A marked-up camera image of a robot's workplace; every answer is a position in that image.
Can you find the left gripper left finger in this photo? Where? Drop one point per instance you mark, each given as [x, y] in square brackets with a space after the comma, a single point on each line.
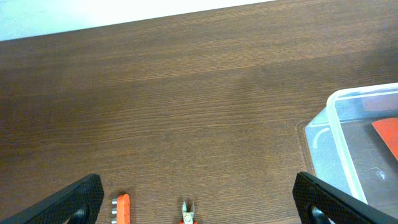
[79, 202]

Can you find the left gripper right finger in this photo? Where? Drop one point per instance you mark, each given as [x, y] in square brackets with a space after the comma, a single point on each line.
[319, 202]

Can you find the orange bit holder strip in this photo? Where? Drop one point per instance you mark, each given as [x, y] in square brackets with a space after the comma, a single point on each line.
[121, 209]

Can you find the clear plastic container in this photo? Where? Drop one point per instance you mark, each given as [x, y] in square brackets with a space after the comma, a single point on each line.
[347, 149]

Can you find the orange scraper wooden handle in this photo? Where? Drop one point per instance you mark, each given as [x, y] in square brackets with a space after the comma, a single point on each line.
[387, 130]

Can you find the small red diagonal cutters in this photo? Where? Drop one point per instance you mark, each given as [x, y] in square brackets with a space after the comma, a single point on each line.
[188, 213]

